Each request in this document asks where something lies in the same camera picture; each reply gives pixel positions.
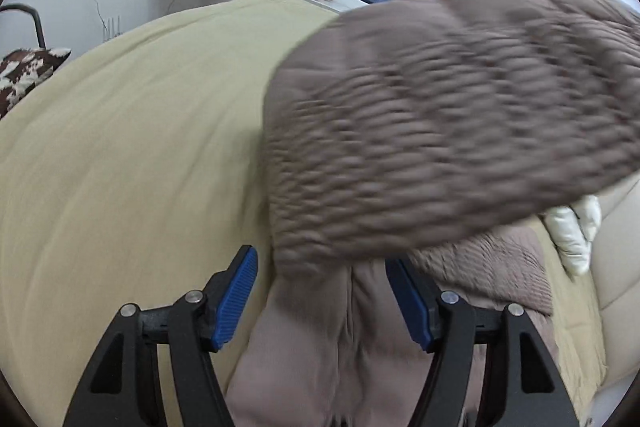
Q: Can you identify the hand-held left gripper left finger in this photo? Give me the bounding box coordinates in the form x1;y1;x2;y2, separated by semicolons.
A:
62;245;258;427

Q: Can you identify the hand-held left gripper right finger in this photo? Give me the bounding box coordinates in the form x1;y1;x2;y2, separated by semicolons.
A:
385;257;581;427

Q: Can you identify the taupe puffer jacket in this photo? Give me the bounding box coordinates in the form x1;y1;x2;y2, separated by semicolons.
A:
225;0;640;427

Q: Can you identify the cream puffer jacket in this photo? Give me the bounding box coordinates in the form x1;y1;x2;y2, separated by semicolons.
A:
544;194;602;279

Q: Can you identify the beige bed sheet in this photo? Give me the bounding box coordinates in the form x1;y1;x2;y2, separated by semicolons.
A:
0;0;608;427

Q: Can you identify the beige padded headboard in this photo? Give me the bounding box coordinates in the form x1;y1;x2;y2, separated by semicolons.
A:
590;174;640;413

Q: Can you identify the white router with antennas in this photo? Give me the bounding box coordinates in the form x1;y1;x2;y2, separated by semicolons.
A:
101;18;125;42

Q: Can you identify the brown white patterned pillow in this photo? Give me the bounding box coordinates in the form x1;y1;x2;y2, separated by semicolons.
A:
0;48;72;120

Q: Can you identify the black curved chair frame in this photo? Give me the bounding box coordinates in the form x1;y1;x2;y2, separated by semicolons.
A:
0;4;47;50

